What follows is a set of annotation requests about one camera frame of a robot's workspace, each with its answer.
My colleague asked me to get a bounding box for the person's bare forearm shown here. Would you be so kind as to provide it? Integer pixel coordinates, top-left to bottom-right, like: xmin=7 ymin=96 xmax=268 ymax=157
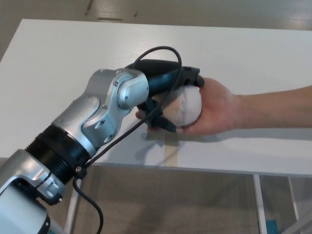
xmin=237 ymin=84 xmax=312 ymax=130

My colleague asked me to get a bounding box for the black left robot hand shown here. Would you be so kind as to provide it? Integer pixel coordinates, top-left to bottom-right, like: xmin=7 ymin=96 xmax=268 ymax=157
xmin=125 ymin=59 xmax=205 ymax=133

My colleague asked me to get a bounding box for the beige round plush ball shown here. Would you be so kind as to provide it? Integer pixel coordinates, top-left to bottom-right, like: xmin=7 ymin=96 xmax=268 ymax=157
xmin=162 ymin=86 xmax=202 ymax=127

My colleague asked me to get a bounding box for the thin white table leg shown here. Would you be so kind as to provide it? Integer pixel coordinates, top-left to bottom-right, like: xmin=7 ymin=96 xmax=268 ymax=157
xmin=287 ymin=176 xmax=300 ymax=224

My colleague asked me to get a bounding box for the light blue metal frame bar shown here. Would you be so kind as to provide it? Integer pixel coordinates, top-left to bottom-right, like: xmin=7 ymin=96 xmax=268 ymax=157
xmin=48 ymin=214 xmax=65 ymax=234

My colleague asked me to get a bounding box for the teal tape piece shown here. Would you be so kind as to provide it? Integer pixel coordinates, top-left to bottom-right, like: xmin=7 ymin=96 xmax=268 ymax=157
xmin=265 ymin=211 xmax=278 ymax=234

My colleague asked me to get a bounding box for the person's bare hand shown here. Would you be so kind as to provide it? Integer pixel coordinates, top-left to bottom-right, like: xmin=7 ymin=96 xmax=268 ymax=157
xmin=135 ymin=77 xmax=241 ymax=136

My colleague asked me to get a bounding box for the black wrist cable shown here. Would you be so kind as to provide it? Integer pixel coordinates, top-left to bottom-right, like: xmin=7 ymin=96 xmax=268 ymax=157
xmin=72 ymin=46 xmax=183 ymax=234

